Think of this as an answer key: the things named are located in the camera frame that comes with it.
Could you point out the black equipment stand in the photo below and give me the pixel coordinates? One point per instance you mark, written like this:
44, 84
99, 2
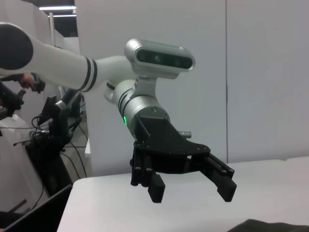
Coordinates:
56, 125

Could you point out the long ceiling light strip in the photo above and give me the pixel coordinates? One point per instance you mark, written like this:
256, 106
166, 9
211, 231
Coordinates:
58, 8

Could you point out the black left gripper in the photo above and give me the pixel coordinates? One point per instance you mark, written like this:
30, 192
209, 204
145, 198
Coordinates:
164, 145

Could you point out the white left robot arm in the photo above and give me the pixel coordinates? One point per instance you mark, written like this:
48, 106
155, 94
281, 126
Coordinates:
60, 67

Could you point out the dark green printed t-shirt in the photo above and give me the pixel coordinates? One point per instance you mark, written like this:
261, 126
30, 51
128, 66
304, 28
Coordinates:
265, 227

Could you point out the black laptop lid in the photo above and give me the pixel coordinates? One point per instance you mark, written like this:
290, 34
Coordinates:
43, 212

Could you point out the black handheld controller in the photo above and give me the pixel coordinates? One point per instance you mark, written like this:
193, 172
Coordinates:
19, 99
39, 86

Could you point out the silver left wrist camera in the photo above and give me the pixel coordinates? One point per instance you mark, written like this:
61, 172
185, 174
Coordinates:
159, 58

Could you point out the operator bare hand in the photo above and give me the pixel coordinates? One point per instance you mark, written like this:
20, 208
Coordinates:
28, 81

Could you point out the short ceiling light strip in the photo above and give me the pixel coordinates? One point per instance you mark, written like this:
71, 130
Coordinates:
65, 16

